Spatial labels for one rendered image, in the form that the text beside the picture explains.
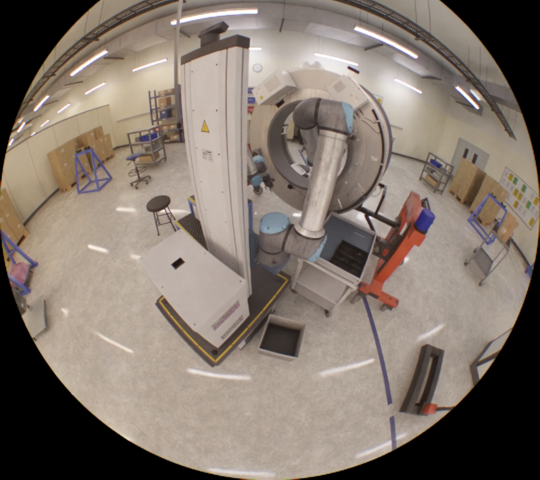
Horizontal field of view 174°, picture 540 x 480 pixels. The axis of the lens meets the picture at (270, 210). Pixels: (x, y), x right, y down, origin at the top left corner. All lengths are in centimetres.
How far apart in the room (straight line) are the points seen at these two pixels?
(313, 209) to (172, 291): 74
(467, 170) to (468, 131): 359
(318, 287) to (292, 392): 92
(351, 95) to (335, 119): 67
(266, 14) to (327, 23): 133
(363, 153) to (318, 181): 81
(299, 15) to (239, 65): 417
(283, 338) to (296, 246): 99
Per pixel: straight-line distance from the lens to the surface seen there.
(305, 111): 72
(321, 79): 155
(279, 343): 160
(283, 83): 152
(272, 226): 83
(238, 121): 59
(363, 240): 150
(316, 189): 72
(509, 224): 386
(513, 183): 942
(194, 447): 182
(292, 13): 471
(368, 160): 147
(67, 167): 677
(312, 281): 153
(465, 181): 739
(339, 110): 69
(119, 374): 202
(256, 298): 138
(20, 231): 621
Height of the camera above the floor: 158
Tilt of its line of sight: 37 degrees down
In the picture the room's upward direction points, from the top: 4 degrees clockwise
